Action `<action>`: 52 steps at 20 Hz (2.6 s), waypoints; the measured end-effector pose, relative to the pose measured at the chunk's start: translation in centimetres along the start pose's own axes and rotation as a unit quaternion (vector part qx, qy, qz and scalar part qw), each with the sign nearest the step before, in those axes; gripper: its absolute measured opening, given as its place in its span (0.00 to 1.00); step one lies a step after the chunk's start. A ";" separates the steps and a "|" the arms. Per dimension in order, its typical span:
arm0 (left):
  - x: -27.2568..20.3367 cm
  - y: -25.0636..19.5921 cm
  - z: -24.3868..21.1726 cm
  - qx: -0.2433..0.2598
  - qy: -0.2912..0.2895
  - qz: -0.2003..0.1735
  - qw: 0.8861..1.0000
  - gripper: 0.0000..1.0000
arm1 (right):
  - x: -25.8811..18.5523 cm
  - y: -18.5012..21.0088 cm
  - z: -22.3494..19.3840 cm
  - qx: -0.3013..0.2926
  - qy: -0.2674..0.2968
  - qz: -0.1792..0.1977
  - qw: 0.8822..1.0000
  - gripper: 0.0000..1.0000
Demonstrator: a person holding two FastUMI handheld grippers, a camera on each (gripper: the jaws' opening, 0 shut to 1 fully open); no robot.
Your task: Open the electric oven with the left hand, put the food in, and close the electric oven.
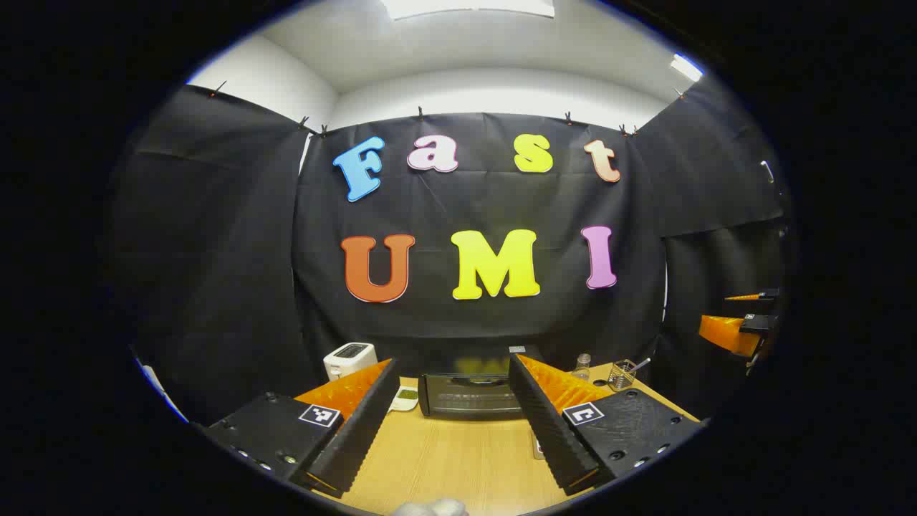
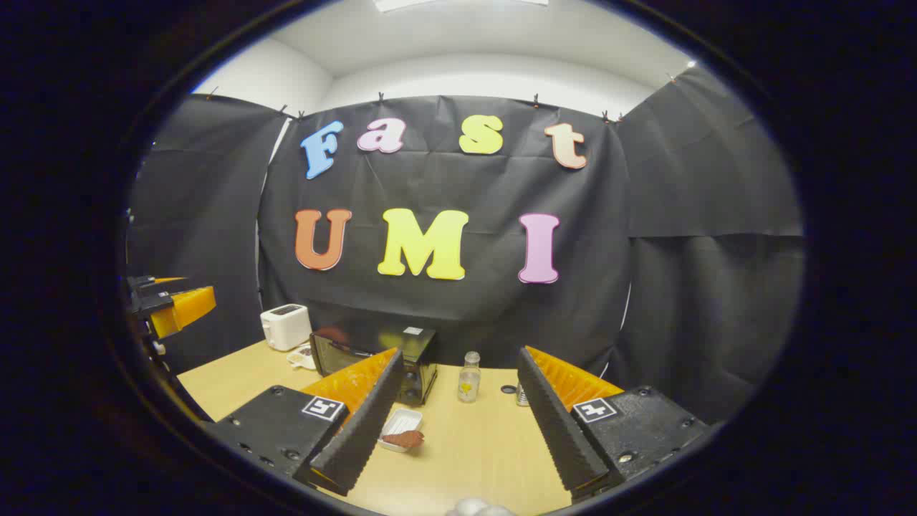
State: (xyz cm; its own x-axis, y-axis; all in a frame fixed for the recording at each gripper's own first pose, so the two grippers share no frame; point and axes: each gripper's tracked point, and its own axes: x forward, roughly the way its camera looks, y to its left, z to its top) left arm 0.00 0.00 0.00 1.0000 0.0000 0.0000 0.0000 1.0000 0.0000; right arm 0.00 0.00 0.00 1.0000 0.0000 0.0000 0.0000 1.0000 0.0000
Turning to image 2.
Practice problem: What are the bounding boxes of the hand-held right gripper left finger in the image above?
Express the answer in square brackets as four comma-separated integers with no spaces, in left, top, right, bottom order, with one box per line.
[208,348,405,497]

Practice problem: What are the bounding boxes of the white toaster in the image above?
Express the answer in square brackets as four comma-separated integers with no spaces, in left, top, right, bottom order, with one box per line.
[259,304,313,352]

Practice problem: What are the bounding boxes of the clear bottle yellow label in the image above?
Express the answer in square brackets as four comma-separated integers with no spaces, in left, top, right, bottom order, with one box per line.
[458,351,482,403]

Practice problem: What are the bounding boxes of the black electric oven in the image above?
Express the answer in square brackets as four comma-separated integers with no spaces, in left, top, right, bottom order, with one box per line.
[309,326,439,407]

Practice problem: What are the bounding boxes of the white rectangular tray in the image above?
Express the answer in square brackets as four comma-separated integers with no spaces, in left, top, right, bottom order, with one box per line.
[376,407,423,454]

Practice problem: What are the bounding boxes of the ceiling light panel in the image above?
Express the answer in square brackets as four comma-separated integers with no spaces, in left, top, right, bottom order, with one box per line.
[373,0,551,13]

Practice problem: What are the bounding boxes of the black backdrop cloth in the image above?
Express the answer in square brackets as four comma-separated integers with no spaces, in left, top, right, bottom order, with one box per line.
[128,68,805,424]

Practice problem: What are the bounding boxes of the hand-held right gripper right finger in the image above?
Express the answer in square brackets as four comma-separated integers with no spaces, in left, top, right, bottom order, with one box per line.
[517,346,710,502]

